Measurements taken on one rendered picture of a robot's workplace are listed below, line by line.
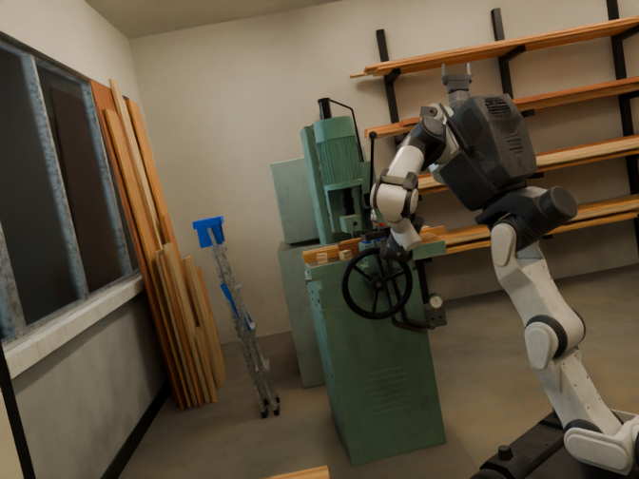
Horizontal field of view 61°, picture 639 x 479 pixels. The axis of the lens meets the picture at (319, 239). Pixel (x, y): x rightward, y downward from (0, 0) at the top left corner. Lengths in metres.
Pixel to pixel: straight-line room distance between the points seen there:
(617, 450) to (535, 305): 0.47
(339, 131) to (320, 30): 2.61
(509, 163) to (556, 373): 0.69
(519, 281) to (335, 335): 0.84
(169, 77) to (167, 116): 0.32
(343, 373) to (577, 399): 0.95
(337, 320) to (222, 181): 2.67
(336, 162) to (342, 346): 0.79
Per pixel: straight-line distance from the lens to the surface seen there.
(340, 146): 2.39
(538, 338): 1.91
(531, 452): 2.17
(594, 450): 1.98
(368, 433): 2.55
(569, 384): 1.98
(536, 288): 1.91
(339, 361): 2.41
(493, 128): 1.85
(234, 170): 4.79
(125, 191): 3.56
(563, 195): 1.86
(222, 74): 4.89
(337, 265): 2.32
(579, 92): 4.86
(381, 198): 1.63
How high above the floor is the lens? 1.25
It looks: 6 degrees down
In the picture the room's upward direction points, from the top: 11 degrees counter-clockwise
